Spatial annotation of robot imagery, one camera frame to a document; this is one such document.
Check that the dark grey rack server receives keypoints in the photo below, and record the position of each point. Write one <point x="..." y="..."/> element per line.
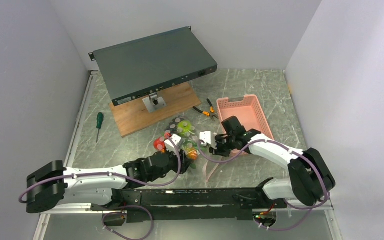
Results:
<point x="147" y="65"/>

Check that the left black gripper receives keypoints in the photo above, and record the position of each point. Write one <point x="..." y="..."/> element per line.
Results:
<point x="185" y="161"/>

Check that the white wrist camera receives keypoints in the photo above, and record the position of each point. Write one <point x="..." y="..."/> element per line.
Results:
<point x="207" y="139"/>
<point x="173" y="142"/>

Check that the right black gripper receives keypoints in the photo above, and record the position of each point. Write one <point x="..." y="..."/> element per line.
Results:
<point x="218" y="151"/>

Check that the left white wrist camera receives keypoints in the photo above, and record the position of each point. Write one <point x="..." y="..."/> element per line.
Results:
<point x="173" y="142"/>

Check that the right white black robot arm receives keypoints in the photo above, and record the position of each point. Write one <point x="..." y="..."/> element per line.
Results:
<point x="309" y="179"/>

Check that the orange black pliers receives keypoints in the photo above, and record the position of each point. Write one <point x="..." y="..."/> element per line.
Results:
<point x="211" y="113"/>

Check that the metal bracket with knob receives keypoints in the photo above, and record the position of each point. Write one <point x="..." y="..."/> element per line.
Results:
<point x="154" y="102"/>

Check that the orange fake fruit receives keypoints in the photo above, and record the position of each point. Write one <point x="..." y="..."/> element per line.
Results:
<point x="193" y="154"/>

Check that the clear zip top bag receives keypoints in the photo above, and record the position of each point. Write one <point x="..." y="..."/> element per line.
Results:
<point x="201" y="167"/>

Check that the aluminium frame rail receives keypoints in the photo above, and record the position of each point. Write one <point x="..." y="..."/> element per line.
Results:
<point x="73" y="145"/>

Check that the green fake apple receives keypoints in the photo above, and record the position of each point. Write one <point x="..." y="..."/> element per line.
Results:
<point x="184" y="128"/>

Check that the brown wooden board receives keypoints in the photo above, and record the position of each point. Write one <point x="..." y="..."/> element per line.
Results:
<point x="140" y="113"/>

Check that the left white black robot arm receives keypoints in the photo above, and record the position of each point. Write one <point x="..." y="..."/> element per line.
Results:
<point x="54" y="184"/>

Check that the green fake bean pod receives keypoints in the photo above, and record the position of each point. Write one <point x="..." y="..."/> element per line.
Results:
<point x="190" y="144"/>

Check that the pink perforated plastic basket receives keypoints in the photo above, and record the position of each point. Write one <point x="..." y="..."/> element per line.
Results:
<point x="248" y="110"/>

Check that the green handled screwdriver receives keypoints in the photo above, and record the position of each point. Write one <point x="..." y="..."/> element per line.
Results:
<point x="99" y="122"/>

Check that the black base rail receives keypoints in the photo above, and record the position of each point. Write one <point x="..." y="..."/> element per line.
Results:
<point x="190" y="204"/>

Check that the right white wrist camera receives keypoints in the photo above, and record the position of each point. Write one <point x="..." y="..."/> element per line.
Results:
<point x="207" y="139"/>

